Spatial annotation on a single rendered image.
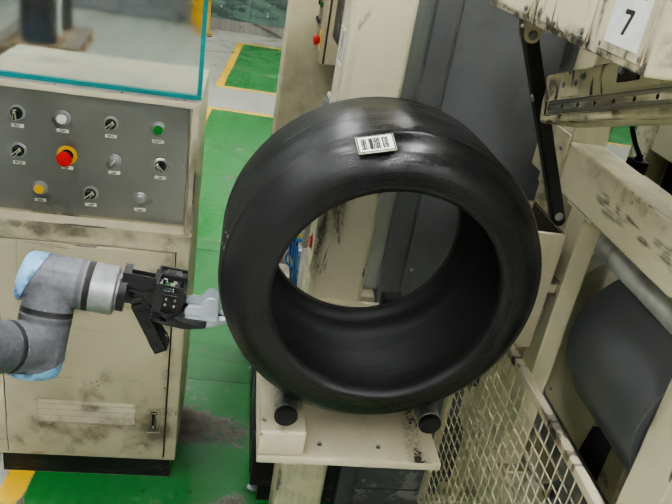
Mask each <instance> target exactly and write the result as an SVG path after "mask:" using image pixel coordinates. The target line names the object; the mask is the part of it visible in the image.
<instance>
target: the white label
mask: <svg viewBox="0 0 672 504"><path fill-rule="evenodd" d="M355 141H356V146H357V150H358V154H359V155H363V154H371V153H379V152H387V151H395V150H397V146H396V143H395V139H394V136H393V133H388V134H380V135H372V136H364V137H356V138H355Z"/></svg>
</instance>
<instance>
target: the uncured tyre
mask: <svg viewBox="0 0 672 504"><path fill-rule="evenodd" d="M388 133H393V136H394V139H395V143H396V146H397V150H395V151H387V152H379V153H371V154H363V155H359V154H358V150H357V146H356V141H355V138H356V137H364V136H372V135H380V134H388ZM236 180H237V191H236V181H235V183H234V186H233V188H232V190H231V193H230V196H229V198H228V202H227V205H226V209H225V214H224V219H223V227H222V237H221V245H222V241H223V238H224V234H225V231H226V229H227V226H228V230H229V232H230V237H229V239H228V242H227V245H226V249H225V252H224V253H223V251H222V249H221V246H220V256H219V266H218V289H219V297H220V302H221V307H222V310H223V314H224V317H225V320H226V322H227V325H228V327H229V329H230V331H231V333H232V336H233V338H234V340H235V342H236V344H237V345H238V347H239V349H240V350H241V352H242V353H243V355H244V356H245V358H246V359H247V360H248V362H249V363H250V364H251V365H252V366H253V367H254V369H255V370H256V371H257V372H258V373H259V374H260V375H261V376H263V377H264V378H265V379H266V380H267V381H268V382H270V383H271V384H272V385H274V386H275V387H276V388H278V389H279V390H281V391H282V392H284V393H286V394H288V395H289V396H291V397H293V398H295V399H297V400H299V401H302V402H304V403H306V404H309V405H312V406H315V407H318V408H321V409H325V410H329V411H334V412H339V413H346V414H356V415H380V414H390V413H397V412H403V411H408V410H412V409H416V408H420V407H423V406H426V405H429V404H432V403H434V402H437V401H439V400H442V399H444V398H446V397H448V396H450V395H452V394H454V393H456V392H458V391H460V390H462V389H463V388H465V387H467V386H468V385H470V384H471V383H473V382H474V381H476V380H477V379H478V378H480V377H481V376H482V375H484V374H485V373H486V372H487V371H488V370H489V369H491V368H492V367H493V366H494V365H495V364H496V363H497V362H498V361H499V360H500V359H501V358H502V357H503V356H504V355H505V353H506V352H507V351H508V350H509V349H510V347H511V346H512V345H513V344H514V342H515V341H516V339H517V338H518V336H519V335H520V333H521V332H522V330H523V328H524V326H525V325H526V323H527V321H528V319H529V316H530V314H531V312H532V309H533V307H534V304H535V301H536V298H537V294H538V290H539V285H540V279H541V269H542V254H541V244H540V238H539V232H538V227H537V223H536V219H535V216H534V213H533V210H532V208H531V205H530V203H529V201H528V199H527V197H526V195H525V193H524V191H523V190H522V188H521V186H520V185H519V183H518V182H517V181H516V179H515V178H514V177H513V175H512V174H511V173H510V172H509V171H508V170H507V169H506V167H505V166H504V165H503V164H502V163H501V162H500V161H499V160H498V159H497V158H496V156H495V155H494V154H493V153H492V152H491V151H490V150H489V149H488V148H487V146H486V145H485V144H484V143H483V142H482V141H481V140H480V139H479V138H478V137H477V136H476V135H475V134H474V133H473V132H472V131H471V130H470V129H469V128H467V127H466V126H465V125H464V124H462V123H461V122H459V121H458V120H456V119H455V118H453V117H452V116H450V115H448V114H446V113H444V112H442V111H440V110H438V109H436V108H434V107H431V106H428V105H425V104H422V103H419V102H415V101H411V100H407V99H401V98H394V97H360V98H352V99H346V100H341V101H337V102H333V103H330V104H326V105H323V106H321V107H318V108H316V109H313V110H311V111H309V112H307V113H305V114H303V115H301V116H299V117H297V118H295V119H294V120H292V121H290V122H289V123H287V124H286V125H284V126H283V127H282V128H280V129H279V130H278V131H276V132H275V133H274V134H273V135H271V136H270V137H269V138H268V139H267V140H266V141H265V142H264V143H263V144H262V145H261V146H260V147H259V148H258V149H257V150H256V151H255V153H254V154H253V155H252V156H251V157H250V159H249V160H248V161H247V163H246V164H245V166H244V167H243V169H242V171H241V172H240V174H239V176H238V178H237V179H236ZM385 192H411V193H419V194H424V195H429V196H432V197H436V198H439V199H442V200H444V201H447V202H449V203H451V204H453V205H455V206H457V207H458V226H457V232H456V236H455V239H454V242H453V245H452V247H451V249H450V252H449V254H448V255H447V257H446V259H445V260H444V262H443V263H442V265H441V266H440V267H439V269H438V270H437V271H436V272H435V273H434V274H433V276H432V277H431V278H429V279H428V280H427V281H426V282H425V283H424V284H423V285H421V286H420V287H419V288H417V289H416V290H414V291H413V292H411V293H409V294H407V295H405V296H403V297H401V298H399V299H397V300H394V301H391V302H388V303H385V304H381V305H376V306H369V307H345V306H339V305H334V304H330V303H327V302H324V301H321V300H319V299H317V298H314V297H312V296H311V295H309V294H307V293H305V292H304V291H302V290H301V289H300V288H298V287H297V286H296V285H295V284H294V283H293V282H292V281H291V280H290V279H289V278H288V277H287V276H286V275H285V273H284V272H283V271H282V269H281V268H280V266H279V263H280V261H281V259H282V257H283V256H284V254H285V252H286V251H287V249H288V248H289V246H290V245H291V243H292V242H293V241H294V240H295V238H296V237H297V236H298V235H299V234H300V233H301V232H302V231H303V230H304V229H305V228H306V227H307V226H308V225H309V224H311V223H312V222H313V221H314V220H316V219H317V218H318V217H320V216H321V215H323V214H324V213H326V212H327V211H329V210H331V209H333V208H335V207H336V206H339V205H341V204H343V203H345V202H348V201H350V200H353V199H356V198H359V197H363V196H367V195H372V194H377V193H385Z"/></svg>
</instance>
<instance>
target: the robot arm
mask: <svg viewBox="0 0 672 504"><path fill-rule="evenodd" d="M168 269H171V270H176V271H181V272H182V273H179V272H174V271H169V270H168ZM188 271H189V270H184V269H178V268H173V267H168V266H163V265H161V266H160V269H157V272H156V273H152V272H147V271H142V270H137V269H134V264H130V263H126V267H125V270H124V272H123V274H122V267H121V266H117V265H112V264H107V263H102V262H95V261H90V260H85V259H80V258H75V257H70V256H65V255H60V254H55V253H54V252H43V251H32V252H30V253H28V254H27V256H26V257H25V258H24V260H23V262H22V264H21V266H20V269H19V271H18V274H17V277H16V280H15V286H14V290H13V295H14V297H15V298H16V299H17V300H20V299H21V303H20V308H19V313H18V317H17V320H0V374H5V373H6V374H8V375H9V376H11V377H13V378H16V379H19V380H25V381H37V380H41V381H45V380H50V379H53V378H55V377H56V376H58V375H59V374H60V372H61V369H62V365H63V363H64V361H65V358H66V356H65V352H66V347H67V343H68V338H69V333H70V329H71V324H72V319H73V314H74V310H75V309H78V310H84V311H90V312H95V313H101V314H106V315H111V314H112V312H113V310H114V308H115V311H120V312H122V311H123V308H124V304H125V303H130V304H132V305H131V309H132V311H133V313H134V315H135V317H136V319H137V321H138V322H139V324H140V326H141V328H142V330H143V332H144V334H145V336H146V338H147V340H148V343H149V345H150V347H151V349H152V350H153V352H154V354H158V353H161V352H164V351H167V348H168V344H169V340H170V339H169V336H168V333H167V332H166V330H165V329H164V327H163V325H166V326H172V327H175V328H179V329H204V328H209V327H215V326H218V325H222V324H226V323H227V322H226V320H225V317H224V314H223V310H221V309H220V307H219V293H218V291H217V290H216V289H215V288H208V289H207V290H206V291H205V292H204V293H203V294H202V295H194V294H191V295H189V296H188V297H187V296H186V293H185V292H186V290H187V285H188V277H189V275H188ZM182 312H184V313H185V314H182ZM162 324H163V325H162Z"/></svg>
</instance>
